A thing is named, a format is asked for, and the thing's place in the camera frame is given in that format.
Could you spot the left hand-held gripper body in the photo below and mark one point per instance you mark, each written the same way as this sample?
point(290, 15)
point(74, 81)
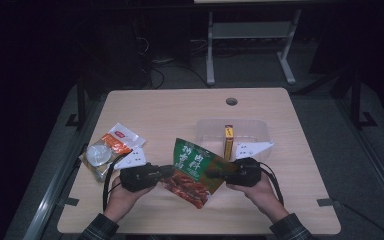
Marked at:
point(138, 178)

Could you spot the grey table edge bracket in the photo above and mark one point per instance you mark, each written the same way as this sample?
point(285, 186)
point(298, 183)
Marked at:
point(326, 202)
point(68, 201)

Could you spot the aluminium rail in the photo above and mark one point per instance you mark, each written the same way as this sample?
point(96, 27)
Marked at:
point(373, 166)
point(51, 193)

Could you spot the person's right hand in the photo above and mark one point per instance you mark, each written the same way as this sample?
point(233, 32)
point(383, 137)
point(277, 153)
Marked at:
point(263, 196)

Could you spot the black metal stand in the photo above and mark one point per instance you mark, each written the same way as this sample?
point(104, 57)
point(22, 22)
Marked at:
point(81, 100)
point(356, 100)

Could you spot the person's left hand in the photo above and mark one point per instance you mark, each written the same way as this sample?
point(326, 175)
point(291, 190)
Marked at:
point(120, 203)

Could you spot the orange and white food packet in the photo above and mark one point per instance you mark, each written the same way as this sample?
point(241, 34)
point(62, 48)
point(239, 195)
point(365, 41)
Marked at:
point(108, 150)

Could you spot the green and red seasoning packet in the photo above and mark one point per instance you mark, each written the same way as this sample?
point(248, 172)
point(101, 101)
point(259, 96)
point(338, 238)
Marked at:
point(193, 163)

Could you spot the white metal stand frame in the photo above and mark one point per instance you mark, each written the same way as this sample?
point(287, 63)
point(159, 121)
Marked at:
point(251, 30)

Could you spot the clear plastic container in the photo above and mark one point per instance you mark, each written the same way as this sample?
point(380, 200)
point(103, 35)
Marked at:
point(210, 133)

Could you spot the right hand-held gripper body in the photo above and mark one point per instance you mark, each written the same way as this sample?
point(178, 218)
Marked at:
point(245, 173)

